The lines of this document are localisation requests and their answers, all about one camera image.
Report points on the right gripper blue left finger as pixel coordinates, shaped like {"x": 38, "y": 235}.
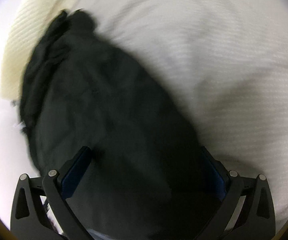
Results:
{"x": 28, "y": 216}

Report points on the black puffer coat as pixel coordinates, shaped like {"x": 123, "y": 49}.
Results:
{"x": 148, "y": 178}

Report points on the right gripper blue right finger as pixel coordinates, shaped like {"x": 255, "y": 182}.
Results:
{"x": 257, "y": 217}

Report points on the grey bed cover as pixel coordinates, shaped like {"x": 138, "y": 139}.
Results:
{"x": 225, "y": 62}

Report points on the cream quilted headboard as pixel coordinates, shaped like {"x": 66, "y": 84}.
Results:
{"x": 27, "y": 29}

